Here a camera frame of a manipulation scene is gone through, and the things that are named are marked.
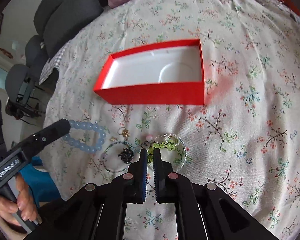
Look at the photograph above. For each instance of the dark grey pillow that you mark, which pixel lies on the dark grey pillow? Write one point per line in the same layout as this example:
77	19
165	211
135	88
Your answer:
58	21

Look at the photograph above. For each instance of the black bead cluster ornament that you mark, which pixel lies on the black bead cluster ornament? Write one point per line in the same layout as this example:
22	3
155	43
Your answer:
126	155

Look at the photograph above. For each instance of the person's left hand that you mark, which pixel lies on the person's left hand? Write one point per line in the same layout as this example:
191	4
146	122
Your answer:
24	203

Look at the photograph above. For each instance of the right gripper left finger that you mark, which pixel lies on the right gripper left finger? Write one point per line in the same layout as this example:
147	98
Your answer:
136	186

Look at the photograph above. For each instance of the red jewelry box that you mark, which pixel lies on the red jewelry box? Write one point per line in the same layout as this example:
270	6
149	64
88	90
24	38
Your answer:
165	73

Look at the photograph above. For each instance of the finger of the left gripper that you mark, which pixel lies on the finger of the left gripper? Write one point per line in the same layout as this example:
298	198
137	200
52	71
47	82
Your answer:
48	135

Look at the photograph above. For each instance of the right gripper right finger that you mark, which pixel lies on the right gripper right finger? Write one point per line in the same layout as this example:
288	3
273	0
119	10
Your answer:
161	171

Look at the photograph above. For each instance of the grey office chair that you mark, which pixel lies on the grey office chair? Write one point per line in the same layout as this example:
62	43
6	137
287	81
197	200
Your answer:
19	88

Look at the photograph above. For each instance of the floral bed sheet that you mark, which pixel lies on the floral bed sheet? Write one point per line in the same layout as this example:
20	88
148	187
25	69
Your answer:
245	138

